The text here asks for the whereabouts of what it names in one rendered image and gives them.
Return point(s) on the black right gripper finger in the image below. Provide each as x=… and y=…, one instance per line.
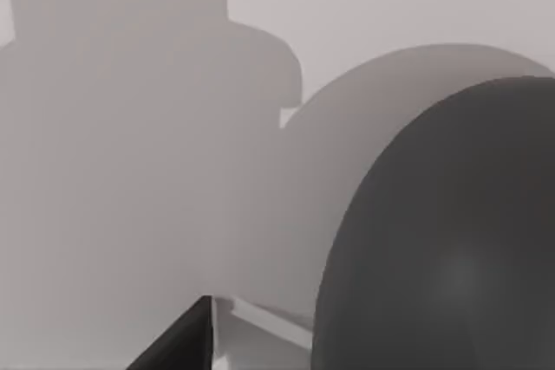
x=191, y=339

